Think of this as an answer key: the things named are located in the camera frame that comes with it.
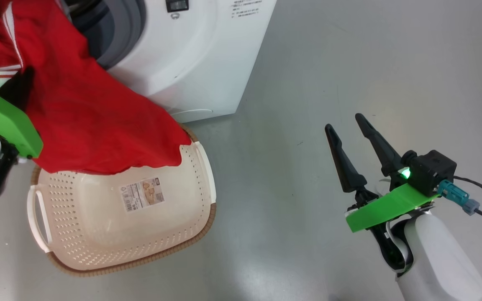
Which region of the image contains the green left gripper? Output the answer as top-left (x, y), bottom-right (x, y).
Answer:
top-left (0, 67), bottom-right (44, 158)

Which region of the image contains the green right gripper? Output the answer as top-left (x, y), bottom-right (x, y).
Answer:
top-left (325, 113), bottom-right (439, 233)

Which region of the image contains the red garment with white stripes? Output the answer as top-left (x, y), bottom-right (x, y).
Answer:
top-left (0, 0), bottom-right (192, 175)

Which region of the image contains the basket product label sticker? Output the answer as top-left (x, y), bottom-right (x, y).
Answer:
top-left (120, 178), bottom-right (165, 212)

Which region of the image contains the cream perforated laundry basket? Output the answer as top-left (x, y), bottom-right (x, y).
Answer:
top-left (27, 125), bottom-right (217, 277)

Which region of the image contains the white front-load washing machine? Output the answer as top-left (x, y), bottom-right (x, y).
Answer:
top-left (59, 0), bottom-right (277, 124)

